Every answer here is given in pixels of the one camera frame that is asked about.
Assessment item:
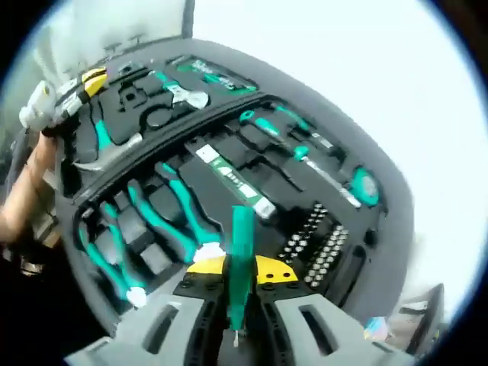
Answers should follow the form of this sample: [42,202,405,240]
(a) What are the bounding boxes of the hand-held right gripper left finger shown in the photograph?
[64,255,230,366]

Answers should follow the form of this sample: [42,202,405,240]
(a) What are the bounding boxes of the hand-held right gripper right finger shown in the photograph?
[249,255,415,366]

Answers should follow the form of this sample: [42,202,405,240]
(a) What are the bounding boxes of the small teal handled pliers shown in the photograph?
[78,204,149,309]

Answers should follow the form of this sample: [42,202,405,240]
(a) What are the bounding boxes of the black toolbox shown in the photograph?
[56,53,390,332]

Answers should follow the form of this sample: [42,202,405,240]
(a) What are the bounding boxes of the claw hammer teal handle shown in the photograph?
[72,104,145,173]

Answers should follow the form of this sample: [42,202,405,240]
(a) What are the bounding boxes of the adjustable wrench teal handle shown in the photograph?
[152,69,211,112]

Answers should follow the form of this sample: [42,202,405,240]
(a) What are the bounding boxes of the screwdriver bit set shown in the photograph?
[277,203,350,293]

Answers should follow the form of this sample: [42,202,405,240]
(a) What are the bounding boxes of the teal socket bit rack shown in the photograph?
[169,56,259,93]

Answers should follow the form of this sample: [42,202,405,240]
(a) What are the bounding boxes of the translucent teal screwdriver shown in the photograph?
[226,204,256,350]

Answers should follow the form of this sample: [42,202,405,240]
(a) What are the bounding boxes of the teal tape measure tool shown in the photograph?
[348,165,381,207]

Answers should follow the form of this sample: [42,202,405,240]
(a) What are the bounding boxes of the long silver shaft screwdriver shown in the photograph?
[291,145,362,210]

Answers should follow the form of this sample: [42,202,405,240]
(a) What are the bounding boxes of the teal handle screwdriver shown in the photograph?
[273,104,333,150]
[238,109,308,191]

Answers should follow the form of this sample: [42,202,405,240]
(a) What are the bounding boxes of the black door frame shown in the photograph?
[178,0,197,39]

